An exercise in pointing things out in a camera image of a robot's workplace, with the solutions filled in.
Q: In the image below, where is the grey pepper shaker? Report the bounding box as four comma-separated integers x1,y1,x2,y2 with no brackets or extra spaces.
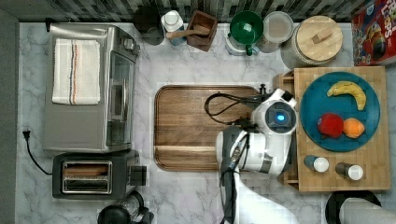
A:
335,162,363,181

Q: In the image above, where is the wooden utensil box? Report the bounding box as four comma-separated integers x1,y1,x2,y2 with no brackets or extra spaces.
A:
187,10,218,52

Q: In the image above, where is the blue salt shaker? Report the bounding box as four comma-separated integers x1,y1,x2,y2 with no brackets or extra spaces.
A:
304,155,329,173

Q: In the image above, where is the wooden cutting board tray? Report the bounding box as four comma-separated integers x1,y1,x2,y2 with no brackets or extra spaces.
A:
154,85,258,172

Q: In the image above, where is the black power cord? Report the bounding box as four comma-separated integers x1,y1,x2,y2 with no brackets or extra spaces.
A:
21,129,53,175

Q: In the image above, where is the canister with wooden lid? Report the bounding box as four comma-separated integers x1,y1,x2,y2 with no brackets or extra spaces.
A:
280,16,343,69

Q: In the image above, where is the red apple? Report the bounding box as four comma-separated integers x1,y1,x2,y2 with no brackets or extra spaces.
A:
317,113,344,138

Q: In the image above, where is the dark round canister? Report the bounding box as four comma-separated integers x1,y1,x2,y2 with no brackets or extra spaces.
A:
133,7,164,46

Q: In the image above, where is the white lidded bottle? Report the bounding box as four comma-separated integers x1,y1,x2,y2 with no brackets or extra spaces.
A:
161,10,187,46

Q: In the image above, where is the striped white dish towel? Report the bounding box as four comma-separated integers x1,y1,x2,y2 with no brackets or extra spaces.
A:
52,38,101,105

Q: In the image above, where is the glass jar white lid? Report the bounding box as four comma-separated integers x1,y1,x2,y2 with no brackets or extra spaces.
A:
257,11,293,53

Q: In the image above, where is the green mug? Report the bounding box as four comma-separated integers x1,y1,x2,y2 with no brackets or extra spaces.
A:
228,10,264,56

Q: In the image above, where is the wooden spoon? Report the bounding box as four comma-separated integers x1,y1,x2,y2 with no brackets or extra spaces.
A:
165,25,210,39

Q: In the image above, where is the blue plate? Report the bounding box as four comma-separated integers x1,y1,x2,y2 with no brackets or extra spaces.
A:
300,72,381,152

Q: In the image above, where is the Froot Loops cereal box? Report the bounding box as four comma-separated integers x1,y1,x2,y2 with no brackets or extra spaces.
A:
351,0,396,66

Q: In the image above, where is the black slot toaster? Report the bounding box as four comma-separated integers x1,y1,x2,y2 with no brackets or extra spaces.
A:
52,149,147,200

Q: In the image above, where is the black coffee grinder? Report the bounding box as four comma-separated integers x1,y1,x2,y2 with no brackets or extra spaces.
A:
97,190,154,224

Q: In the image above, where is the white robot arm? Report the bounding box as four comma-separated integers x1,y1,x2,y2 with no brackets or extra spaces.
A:
216,89,299,224

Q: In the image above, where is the yellow banana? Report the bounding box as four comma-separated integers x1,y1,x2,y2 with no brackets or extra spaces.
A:
327,80,367,110

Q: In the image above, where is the bamboo drawer cabinet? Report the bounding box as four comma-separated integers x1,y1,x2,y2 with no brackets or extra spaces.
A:
273,66,391,192

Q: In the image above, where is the orange fruit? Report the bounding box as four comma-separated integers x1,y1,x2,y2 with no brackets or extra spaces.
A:
343,118,365,138

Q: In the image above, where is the stainless toaster oven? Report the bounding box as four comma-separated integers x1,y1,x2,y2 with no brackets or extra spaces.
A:
43,23,140,153

